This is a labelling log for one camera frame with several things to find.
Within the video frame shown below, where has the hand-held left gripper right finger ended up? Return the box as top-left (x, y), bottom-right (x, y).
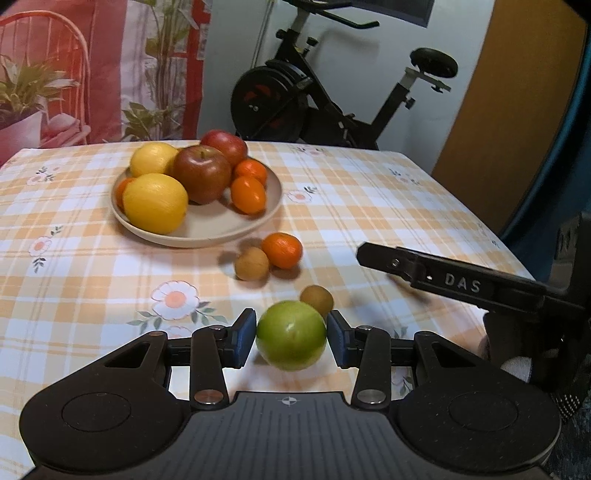
top-left (326, 310), bottom-right (536, 411)

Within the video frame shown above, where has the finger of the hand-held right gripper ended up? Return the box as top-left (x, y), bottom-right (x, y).
top-left (356, 241), bottom-right (498, 306)

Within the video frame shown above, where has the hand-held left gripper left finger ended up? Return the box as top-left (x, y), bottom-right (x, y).
top-left (51, 308), bottom-right (257, 411)

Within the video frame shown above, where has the green apple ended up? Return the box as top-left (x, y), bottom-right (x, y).
top-left (256, 300), bottom-right (328, 372)

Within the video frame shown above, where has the beige plate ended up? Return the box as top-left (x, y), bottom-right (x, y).
top-left (110, 166), bottom-right (283, 249)

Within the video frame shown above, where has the orange mandarin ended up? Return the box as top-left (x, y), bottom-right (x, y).
top-left (232, 158), bottom-right (269, 186)
top-left (261, 233), bottom-right (304, 270)
top-left (115, 178), bottom-right (137, 210)
top-left (230, 176), bottom-right (267, 215)

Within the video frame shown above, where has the yellow lemon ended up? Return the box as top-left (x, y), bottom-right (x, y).
top-left (122, 173), bottom-right (189, 234)
top-left (130, 143), bottom-right (180, 178)

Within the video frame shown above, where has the dark red apple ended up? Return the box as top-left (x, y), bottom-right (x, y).
top-left (173, 145), bottom-right (232, 205)

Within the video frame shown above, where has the bright red apple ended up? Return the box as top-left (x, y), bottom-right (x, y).
top-left (200, 130), bottom-right (249, 168)

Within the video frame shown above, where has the person's right hand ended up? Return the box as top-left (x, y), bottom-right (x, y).
top-left (500, 354), bottom-right (583, 422)

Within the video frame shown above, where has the small brown kiwi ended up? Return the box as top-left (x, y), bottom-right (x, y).
top-left (300, 285), bottom-right (334, 319)
top-left (234, 247), bottom-right (270, 281)

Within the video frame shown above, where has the orange checkered tablecloth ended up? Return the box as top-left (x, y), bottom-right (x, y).
top-left (0, 140), bottom-right (536, 480)

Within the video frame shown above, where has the dark blue curtain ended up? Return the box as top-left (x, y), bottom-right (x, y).
top-left (501, 46), bottom-right (591, 278)

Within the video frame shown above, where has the brown wooden door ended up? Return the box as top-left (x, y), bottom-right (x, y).
top-left (429, 0), bottom-right (583, 241)

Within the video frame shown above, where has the black exercise bike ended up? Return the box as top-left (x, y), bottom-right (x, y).
top-left (229, 0), bottom-right (459, 151)

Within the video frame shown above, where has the dark window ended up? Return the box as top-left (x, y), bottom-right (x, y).
top-left (348, 0), bottom-right (435, 27)

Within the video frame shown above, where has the printed pink backdrop cloth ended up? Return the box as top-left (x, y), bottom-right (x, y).
top-left (0, 0), bottom-right (214, 155)

